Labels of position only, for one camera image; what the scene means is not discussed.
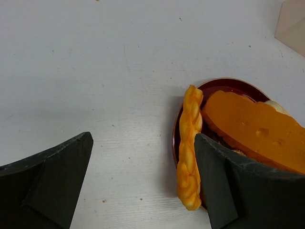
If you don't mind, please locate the large orange bread slice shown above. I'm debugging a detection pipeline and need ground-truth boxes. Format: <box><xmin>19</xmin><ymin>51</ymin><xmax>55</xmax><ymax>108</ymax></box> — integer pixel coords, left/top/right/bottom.
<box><xmin>202</xmin><ymin>91</ymin><xmax>305</xmax><ymax>174</ymax></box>

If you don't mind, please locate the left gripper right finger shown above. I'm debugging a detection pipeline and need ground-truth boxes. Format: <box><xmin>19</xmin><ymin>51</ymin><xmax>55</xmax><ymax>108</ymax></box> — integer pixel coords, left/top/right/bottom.
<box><xmin>194</xmin><ymin>134</ymin><xmax>305</xmax><ymax>229</ymax></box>

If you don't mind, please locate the twisted orange bread stick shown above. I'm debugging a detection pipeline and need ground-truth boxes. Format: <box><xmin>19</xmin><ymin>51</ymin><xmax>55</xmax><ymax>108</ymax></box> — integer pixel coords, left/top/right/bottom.
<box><xmin>176</xmin><ymin>85</ymin><xmax>203</xmax><ymax>211</ymax></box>

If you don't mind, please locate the dark red round plate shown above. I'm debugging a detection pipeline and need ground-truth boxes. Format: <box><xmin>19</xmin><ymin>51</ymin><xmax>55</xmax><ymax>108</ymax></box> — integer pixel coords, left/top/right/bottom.
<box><xmin>173</xmin><ymin>77</ymin><xmax>271</xmax><ymax>212</ymax></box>

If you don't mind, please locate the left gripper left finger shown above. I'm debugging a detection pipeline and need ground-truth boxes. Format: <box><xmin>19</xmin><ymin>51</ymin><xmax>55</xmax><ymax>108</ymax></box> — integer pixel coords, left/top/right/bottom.
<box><xmin>0</xmin><ymin>132</ymin><xmax>93</xmax><ymax>229</ymax></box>

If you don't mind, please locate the small pale bread roll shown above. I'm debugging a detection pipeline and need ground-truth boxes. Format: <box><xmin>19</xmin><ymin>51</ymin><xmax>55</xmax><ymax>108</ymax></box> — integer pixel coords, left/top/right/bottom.
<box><xmin>265</xmin><ymin>100</ymin><xmax>291</xmax><ymax>116</ymax></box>

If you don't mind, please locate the sugared ring donut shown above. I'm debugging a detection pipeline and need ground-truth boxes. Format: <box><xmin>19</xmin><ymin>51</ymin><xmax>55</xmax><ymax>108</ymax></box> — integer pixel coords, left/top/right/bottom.
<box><xmin>233</xmin><ymin>149</ymin><xmax>246</xmax><ymax>156</ymax></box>

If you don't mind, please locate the blue checkered paper bag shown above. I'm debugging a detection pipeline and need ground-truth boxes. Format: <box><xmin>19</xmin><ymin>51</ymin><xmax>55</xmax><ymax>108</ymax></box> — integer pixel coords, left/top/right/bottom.
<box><xmin>274</xmin><ymin>0</ymin><xmax>305</xmax><ymax>57</ymax></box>

